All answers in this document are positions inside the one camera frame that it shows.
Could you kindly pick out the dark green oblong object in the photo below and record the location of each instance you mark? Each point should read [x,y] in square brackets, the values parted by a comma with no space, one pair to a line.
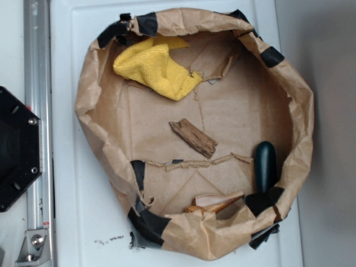
[265,167]

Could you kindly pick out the metal corner bracket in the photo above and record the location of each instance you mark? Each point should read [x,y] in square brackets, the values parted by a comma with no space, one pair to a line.
[35,250]

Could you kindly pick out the beige conch shell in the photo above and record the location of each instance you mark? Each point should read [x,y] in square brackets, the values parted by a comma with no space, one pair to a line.
[213,203]

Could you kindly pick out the brown paper bag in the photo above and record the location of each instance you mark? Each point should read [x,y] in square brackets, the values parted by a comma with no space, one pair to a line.
[249,94]

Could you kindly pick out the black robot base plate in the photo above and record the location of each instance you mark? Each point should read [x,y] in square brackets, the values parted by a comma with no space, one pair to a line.
[20,149]

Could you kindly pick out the aluminium extrusion rail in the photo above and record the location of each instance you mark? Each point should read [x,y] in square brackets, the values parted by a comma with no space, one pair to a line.
[37,88]

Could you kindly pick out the yellow microfiber cloth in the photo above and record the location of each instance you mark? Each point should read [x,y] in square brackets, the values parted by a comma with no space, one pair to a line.
[149,63]

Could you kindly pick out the brown wood piece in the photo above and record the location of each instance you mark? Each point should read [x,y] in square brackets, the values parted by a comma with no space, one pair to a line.
[196,139]

